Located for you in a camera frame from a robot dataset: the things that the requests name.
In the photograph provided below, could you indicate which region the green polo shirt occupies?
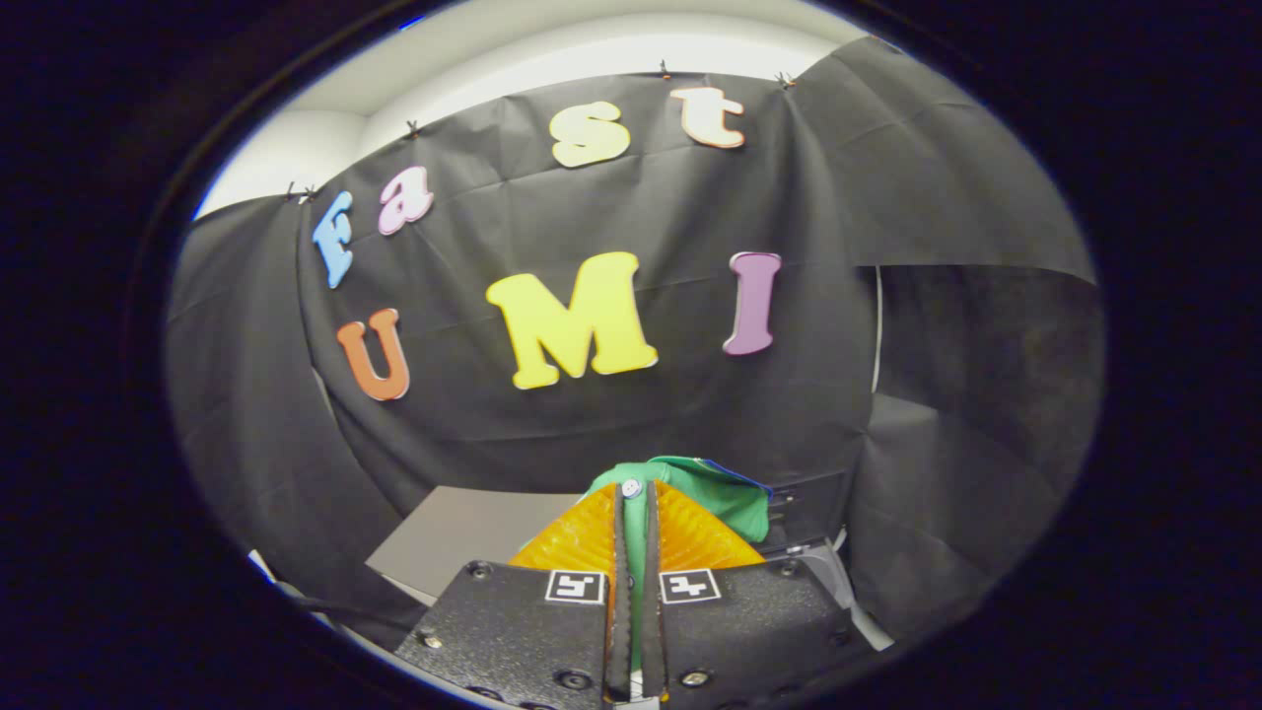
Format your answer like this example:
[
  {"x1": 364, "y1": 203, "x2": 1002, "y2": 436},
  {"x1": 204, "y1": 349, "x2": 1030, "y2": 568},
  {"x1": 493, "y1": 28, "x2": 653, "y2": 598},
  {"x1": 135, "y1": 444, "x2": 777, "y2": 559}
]
[{"x1": 582, "y1": 456, "x2": 772, "y2": 672}]

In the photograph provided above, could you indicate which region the grey cabinet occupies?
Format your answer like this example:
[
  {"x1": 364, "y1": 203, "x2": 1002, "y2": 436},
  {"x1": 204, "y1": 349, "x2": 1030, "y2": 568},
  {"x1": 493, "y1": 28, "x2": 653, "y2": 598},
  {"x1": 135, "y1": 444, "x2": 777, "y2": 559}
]
[{"x1": 365, "y1": 485, "x2": 585, "y2": 604}]

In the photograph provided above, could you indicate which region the transparent washing machine lid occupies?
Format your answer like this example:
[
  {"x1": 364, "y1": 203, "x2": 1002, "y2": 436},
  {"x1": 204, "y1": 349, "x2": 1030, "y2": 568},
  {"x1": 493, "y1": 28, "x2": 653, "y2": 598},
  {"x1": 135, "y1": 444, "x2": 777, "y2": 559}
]
[{"x1": 767, "y1": 469, "x2": 851, "y2": 553}]

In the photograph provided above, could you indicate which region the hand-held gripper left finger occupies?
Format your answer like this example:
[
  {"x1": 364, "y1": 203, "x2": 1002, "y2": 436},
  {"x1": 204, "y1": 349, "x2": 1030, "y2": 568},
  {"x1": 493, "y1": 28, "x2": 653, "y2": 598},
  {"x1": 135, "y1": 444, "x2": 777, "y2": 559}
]
[{"x1": 394, "y1": 481, "x2": 632, "y2": 706}]

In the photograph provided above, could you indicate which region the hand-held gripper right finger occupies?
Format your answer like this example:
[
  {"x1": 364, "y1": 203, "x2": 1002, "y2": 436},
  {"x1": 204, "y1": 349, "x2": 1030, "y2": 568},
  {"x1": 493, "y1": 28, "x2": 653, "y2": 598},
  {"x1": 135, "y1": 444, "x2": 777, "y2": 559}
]
[{"x1": 641, "y1": 481, "x2": 859, "y2": 706}]

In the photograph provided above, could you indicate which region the dark grey washing machine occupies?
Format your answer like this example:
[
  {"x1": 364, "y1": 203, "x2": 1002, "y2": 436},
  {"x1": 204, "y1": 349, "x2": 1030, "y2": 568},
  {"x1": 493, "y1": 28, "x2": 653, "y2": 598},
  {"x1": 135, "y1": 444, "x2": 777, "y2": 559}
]
[{"x1": 779, "y1": 537, "x2": 896, "y2": 652}]

